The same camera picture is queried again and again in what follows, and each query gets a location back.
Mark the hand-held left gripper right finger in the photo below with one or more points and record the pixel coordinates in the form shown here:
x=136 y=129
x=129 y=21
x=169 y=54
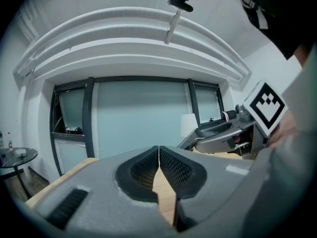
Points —
x=218 y=177

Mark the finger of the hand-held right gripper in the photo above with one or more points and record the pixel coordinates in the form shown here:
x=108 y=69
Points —
x=190 y=139

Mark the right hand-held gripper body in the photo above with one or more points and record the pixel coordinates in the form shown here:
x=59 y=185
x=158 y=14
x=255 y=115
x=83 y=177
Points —
x=266 y=105

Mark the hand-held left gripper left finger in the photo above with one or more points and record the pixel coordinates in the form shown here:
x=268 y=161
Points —
x=99 y=182

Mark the person's right hand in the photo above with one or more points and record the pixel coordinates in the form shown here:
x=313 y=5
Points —
x=284 y=129

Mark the black-framed window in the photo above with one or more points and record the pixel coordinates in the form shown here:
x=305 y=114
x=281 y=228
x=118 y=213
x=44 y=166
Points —
x=138 y=118

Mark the round black marble table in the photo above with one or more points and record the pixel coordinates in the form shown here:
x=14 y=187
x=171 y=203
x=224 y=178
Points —
x=17 y=157

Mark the person's black shirt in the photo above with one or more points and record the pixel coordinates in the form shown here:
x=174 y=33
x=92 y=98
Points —
x=284 y=14

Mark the clear bottle with red label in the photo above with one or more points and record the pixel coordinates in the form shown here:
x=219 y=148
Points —
x=10 y=140

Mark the white curtain rail cove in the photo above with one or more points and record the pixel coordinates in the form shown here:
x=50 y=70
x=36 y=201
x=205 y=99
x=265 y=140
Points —
x=123 y=33

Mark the black head-worn camera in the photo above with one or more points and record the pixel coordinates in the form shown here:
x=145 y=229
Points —
x=180 y=4

